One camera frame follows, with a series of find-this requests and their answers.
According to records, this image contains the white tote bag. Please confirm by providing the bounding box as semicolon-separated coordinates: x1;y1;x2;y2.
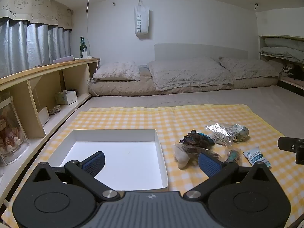
134;0;150;40

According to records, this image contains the pale flat box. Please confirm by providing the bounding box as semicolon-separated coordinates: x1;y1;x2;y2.
53;55;75;64

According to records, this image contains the wooden shelf unit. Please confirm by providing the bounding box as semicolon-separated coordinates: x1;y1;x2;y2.
0;57;101;209

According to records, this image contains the white hanging cable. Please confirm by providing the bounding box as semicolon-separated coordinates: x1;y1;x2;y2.
86;0;92;51

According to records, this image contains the grey curtain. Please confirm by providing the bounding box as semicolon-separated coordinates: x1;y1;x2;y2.
0;19;72;79

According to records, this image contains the clear bag of white cords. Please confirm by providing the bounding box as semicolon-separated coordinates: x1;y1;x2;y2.
205;121;236;147

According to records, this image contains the beige crinkled pillow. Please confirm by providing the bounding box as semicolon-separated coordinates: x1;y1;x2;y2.
218;57;284;80

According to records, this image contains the yellow checkered mat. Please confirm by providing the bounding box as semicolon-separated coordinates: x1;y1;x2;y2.
9;104;304;228

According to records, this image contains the green glass bottle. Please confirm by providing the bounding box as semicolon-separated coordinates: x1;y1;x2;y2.
79;36;87;59

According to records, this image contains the white cardboard box tray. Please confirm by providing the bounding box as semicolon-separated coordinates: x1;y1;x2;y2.
49;129;169;192

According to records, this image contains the cream doodled valance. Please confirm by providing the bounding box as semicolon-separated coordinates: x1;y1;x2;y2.
0;0;73;31

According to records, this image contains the white headboard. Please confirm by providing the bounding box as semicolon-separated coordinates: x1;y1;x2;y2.
154;43;249;61

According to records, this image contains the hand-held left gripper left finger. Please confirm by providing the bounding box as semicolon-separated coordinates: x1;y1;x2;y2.
31;151;120;201

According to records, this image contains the beige folded mattress pad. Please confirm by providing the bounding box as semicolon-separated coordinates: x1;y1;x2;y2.
88;75;280;97

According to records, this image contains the clear bag of brown cord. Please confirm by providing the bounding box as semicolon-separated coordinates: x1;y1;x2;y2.
182;146;220;160

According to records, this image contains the dark knitted item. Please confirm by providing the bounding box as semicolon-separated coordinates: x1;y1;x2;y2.
180;130;210;148

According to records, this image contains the white and blue sachet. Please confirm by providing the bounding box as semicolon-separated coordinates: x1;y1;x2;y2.
242;147;272;169

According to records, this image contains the blue soft packet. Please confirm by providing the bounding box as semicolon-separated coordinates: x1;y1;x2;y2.
198;132;215;145

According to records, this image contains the stack of folded grey bedding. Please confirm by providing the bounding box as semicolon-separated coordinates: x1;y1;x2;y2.
259;37;304;63

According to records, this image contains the bundle of beige rope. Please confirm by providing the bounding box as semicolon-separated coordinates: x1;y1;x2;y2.
48;104;61;116

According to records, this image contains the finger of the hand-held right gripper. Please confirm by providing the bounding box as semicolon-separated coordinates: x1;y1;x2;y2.
295;145;304;165
277;136;304;151

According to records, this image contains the clear case with plush toys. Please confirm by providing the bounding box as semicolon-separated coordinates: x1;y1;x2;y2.
0;96;31;166

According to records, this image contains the blue floral brocade pouch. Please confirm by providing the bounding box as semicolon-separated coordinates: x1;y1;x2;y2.
231;123;250;142

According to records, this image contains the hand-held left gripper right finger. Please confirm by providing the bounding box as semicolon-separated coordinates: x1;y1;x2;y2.
183;152;274;201

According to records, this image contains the white tissue box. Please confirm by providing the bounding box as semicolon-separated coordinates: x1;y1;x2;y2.
55;90;78;105

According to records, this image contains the fluffy beige pillow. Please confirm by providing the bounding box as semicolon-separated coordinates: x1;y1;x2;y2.
93;61;141;81

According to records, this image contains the white card on shelf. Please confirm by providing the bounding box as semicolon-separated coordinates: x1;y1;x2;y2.
38;106;50;127

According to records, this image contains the small wrapped blue item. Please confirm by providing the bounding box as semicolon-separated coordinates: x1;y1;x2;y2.
226;149;242;166

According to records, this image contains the wooden bedding shelf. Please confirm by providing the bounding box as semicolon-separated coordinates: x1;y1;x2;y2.
259;35;304;97

